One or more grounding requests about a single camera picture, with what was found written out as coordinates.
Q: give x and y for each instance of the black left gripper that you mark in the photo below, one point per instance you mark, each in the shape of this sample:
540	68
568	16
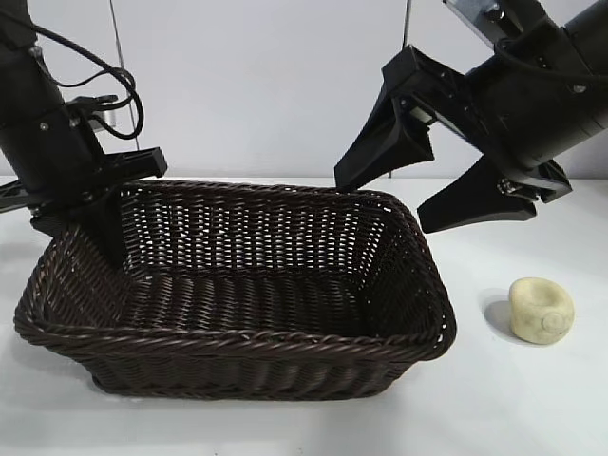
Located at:
133	164

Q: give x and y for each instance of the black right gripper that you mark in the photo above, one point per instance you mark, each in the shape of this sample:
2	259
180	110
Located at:
446	95

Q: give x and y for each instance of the pale yellow egg yolk pastry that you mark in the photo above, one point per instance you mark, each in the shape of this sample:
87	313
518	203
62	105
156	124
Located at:
527	304

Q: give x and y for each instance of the dark brown wicker basket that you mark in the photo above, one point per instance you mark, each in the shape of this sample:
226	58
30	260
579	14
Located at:
237	351

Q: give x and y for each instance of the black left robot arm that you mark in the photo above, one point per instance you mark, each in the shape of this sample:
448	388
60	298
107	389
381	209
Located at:
33	119

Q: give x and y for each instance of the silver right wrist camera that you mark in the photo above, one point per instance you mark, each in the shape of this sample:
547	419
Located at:
468	19

